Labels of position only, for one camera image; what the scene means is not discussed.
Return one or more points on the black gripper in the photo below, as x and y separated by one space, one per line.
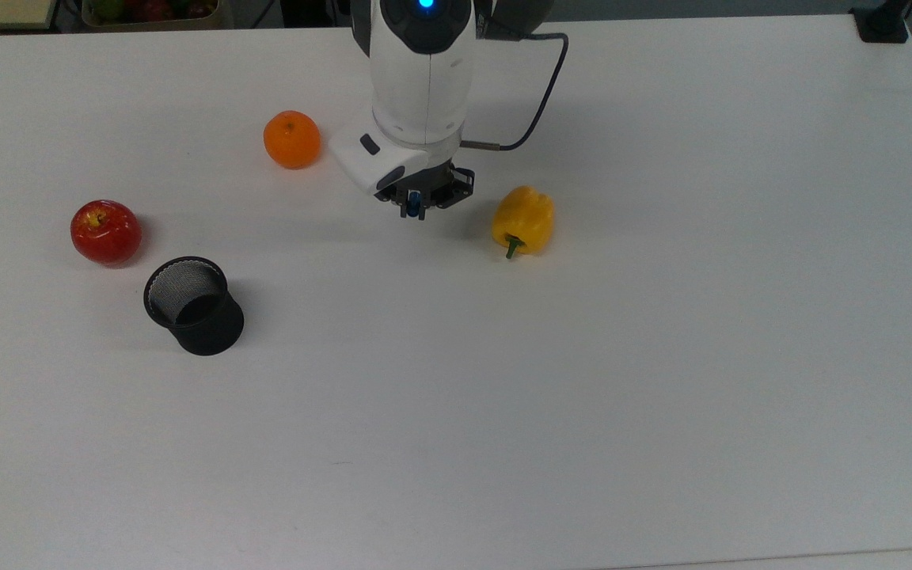
448 184

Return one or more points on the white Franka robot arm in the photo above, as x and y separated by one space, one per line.
422 79

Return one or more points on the black mesh pen cup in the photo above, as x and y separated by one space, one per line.
207 328

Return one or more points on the yellow bell pepper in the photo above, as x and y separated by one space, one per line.
526 218

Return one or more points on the orange fruit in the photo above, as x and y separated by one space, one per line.
292 140

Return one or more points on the box of toy fruit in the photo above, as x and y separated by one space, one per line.
222 20

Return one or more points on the red apple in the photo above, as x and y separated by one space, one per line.
105 232

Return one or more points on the dark red toy fruit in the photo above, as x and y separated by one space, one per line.
153 9

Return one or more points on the green toy fruit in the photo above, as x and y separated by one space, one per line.
108 8

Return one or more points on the black table clamp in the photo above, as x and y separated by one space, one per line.
879 24

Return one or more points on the white table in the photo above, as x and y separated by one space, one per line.
820 564

